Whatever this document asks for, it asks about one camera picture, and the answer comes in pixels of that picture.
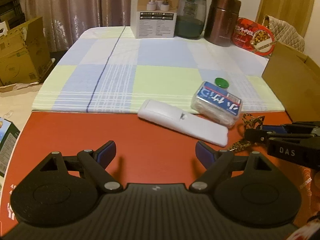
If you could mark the white remote control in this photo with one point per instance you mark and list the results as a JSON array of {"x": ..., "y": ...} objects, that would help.
[{"x": 181, "y": 121}]

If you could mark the brown thermos flask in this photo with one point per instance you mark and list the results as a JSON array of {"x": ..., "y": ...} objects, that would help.
[{"x": 221, "y": 21}]

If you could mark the white product box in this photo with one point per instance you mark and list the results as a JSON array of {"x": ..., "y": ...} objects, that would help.
[{"x": 153, "y": 18}]

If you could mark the black folding cart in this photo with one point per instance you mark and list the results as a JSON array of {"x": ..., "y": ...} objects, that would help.
[{"x": 11, "y": 12}]

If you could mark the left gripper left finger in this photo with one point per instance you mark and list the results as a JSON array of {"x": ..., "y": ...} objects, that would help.
[{"x": 94, "y": 163}]

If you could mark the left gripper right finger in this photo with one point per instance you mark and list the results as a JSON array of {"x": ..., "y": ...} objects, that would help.
[{"x": 217, "y": 165}]

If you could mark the checkered tablecloth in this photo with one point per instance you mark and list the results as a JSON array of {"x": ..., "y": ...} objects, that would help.
[{"x": 108, "y": 70}]

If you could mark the cardboard box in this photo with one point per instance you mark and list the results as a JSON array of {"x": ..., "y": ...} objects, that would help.
[{"x": 294, "y": 79}]

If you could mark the green glass jar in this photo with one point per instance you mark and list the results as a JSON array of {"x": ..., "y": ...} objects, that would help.
[{"x": 191, "y": 16}]

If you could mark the blue toothpick box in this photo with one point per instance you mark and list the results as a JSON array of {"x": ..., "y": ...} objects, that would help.
[{"x": 217, "y": 104}]

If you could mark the wooden door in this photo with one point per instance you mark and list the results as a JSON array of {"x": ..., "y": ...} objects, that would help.
[{"x": 295, "y": 12}]

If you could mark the quilted beige chair cover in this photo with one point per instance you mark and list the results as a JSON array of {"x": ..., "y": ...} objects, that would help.
[{"x": 284, "y": 32}]

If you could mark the pink curtain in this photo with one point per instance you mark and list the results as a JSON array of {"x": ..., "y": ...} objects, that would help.
[{"x": 65, "y": 20}]

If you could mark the red instant meal bowl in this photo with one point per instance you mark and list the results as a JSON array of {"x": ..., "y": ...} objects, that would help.
[{"x": 253, "y": 37}]

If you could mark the folded cardboard boxes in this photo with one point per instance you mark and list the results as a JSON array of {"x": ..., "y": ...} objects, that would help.
[{"x": 25, "y": 54}]

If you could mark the green cap small bottle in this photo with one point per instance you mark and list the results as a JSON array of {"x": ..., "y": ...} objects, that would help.
[{"x": 221, "y": 82}]

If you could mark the red desk mat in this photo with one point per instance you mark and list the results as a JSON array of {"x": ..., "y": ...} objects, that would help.
[{"x": 45, "y": 194}]

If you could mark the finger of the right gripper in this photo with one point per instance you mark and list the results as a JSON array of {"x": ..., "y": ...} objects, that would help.
[
  {"x": 292, "y": 129},
  {"x": 259, "y": 135}
]

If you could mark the magazine on floor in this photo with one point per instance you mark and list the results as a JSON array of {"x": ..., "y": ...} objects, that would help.
[{"x": 8, "y": 136}]

